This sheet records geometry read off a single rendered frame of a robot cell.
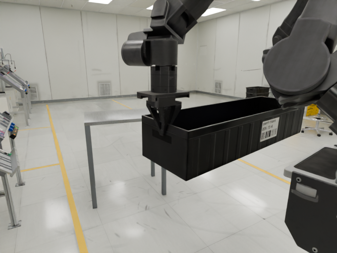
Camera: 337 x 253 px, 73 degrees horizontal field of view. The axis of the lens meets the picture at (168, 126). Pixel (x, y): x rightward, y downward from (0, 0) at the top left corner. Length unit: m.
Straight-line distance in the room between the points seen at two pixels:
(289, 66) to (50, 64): 8.44
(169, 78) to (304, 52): 0.24
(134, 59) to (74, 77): 8.21
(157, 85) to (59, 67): 8.22
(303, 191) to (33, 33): 8.50
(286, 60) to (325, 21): 0.06
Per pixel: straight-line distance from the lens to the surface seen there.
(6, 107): 5.64
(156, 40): 0.48
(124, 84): 9.13
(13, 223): 2.34
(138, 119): 1.99
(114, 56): 9.00
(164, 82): 0.47
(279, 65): 0.35
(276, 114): 0.75
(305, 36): 0.36
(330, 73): 0.36
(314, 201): 0.53
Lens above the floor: 1.25
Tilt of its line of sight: 15 degrees down
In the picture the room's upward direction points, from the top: straight up
